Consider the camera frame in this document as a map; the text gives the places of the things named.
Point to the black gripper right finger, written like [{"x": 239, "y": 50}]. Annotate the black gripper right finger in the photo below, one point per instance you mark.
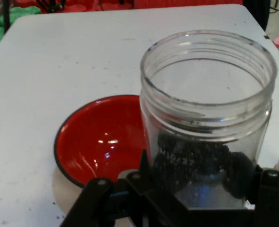
[{"x": 271, "y": 201}]

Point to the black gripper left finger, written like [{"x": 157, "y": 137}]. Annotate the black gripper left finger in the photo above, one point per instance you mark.
[{"x": 129, "y": 201}]

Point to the black seeds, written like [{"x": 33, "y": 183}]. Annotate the black seeds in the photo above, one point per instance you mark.
[{"x": 188, "y": 160}]

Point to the clear plastic jar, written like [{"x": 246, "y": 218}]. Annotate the clear plastic jar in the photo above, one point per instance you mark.
[{"x": 200, "y": 113}]

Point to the red bowl black rim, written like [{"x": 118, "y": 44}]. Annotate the red bowl black rim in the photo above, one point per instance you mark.
[{"x": 101, "y": 142}]

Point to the black tape piece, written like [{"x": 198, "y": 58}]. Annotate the black tape piece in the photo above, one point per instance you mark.
[{"x": 266, "y": 37}]

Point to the black cylindrical object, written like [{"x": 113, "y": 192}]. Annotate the black cylindrical object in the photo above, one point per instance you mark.
[{"x": 257, "y": 14}]

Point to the green foam block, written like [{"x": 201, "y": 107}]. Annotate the green foam block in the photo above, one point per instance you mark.
[{"x": 16, "y": 19}]

